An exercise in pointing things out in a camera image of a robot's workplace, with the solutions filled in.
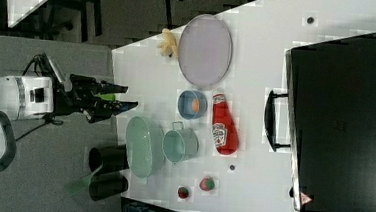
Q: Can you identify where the grey round plate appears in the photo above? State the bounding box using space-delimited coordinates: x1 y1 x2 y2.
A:
178 14 232 88

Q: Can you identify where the black toaster oven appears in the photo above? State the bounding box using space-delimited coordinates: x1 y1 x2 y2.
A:
282 33 376 212

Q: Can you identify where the red ketchup bottle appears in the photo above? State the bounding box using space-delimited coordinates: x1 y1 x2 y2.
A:
212 93 239 156

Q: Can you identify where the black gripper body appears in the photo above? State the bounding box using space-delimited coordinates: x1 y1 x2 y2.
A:
54 74 113 123

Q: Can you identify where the blue bowl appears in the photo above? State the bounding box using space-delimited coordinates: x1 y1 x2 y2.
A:
177 90 207 120

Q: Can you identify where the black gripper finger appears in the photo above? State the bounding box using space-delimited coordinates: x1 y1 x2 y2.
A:
101 84 128 94
112 100 138 115

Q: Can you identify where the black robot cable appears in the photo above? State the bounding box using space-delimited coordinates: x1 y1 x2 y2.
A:
15 51 69 145

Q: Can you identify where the dark red strawberry toy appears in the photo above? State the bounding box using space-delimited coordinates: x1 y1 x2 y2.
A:
178 187 189 199

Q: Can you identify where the lower black cylinder container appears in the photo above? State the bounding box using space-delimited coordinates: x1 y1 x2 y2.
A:
89 172 129 201

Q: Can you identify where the green metal pot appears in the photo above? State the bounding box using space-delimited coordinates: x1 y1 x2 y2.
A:
162 121 199 163

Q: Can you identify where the green spatula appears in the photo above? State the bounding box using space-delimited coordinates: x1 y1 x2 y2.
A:
64 167 101 196

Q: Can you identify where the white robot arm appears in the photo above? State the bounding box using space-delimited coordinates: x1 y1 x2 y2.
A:
0 74 138 123

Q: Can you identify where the orange fruit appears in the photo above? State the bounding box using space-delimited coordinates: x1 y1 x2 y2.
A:
191 98 200 113

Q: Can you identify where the yellow banana bunch toy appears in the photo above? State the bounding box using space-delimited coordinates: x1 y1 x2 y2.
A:
157 28 179 58

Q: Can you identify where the black cylinder container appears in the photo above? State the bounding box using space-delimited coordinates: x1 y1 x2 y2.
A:
88 145 129 174
89 172 129 201

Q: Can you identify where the upper black cylinder container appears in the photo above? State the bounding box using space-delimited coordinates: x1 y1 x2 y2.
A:
88 145 129 174

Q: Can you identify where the green oval strainer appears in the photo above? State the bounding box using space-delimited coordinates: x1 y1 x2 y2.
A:
126 116 165 178

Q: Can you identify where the light red strawberry toy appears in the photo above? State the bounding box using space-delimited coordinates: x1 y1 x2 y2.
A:
199 177 215 192

